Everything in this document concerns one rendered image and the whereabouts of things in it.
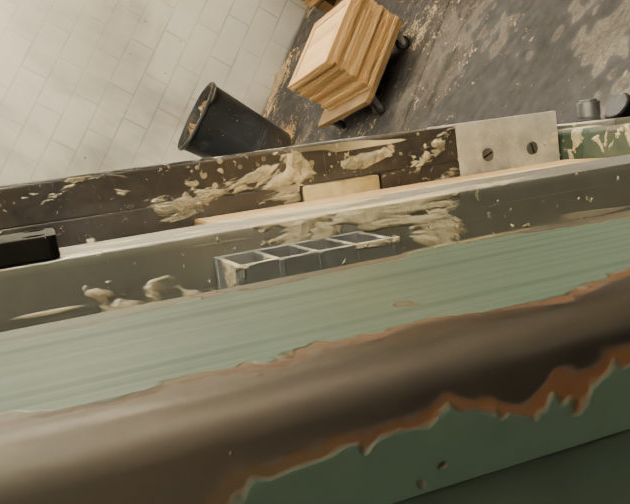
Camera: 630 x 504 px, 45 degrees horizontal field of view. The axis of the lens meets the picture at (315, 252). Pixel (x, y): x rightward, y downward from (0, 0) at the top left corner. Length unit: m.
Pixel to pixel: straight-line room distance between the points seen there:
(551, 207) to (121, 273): 0.21
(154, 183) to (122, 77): 5.46
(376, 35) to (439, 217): 3.68
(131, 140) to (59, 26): 0.98
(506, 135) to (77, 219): 0.44
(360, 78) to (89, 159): 2.67
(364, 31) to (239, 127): 1.40
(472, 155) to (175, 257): 0.52
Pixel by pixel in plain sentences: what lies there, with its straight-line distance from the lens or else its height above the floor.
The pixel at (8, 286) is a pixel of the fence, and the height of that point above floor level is 1.35.
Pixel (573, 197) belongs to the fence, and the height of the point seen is 1.13.
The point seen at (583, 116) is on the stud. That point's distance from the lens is 0.92.
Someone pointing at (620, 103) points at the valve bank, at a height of 0.79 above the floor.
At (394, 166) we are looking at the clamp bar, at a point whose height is 1.07.
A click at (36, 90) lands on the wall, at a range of 6.02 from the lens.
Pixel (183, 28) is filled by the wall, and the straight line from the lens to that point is 6.38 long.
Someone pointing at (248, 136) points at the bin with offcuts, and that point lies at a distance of 5.07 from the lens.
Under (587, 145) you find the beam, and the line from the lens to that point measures 0.83.
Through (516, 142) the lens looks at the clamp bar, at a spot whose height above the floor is 0.95.
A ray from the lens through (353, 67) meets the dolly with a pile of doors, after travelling 3.89.
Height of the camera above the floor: 1.36
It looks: 20 degrees down
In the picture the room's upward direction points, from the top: 64 degrees counter-clockwise
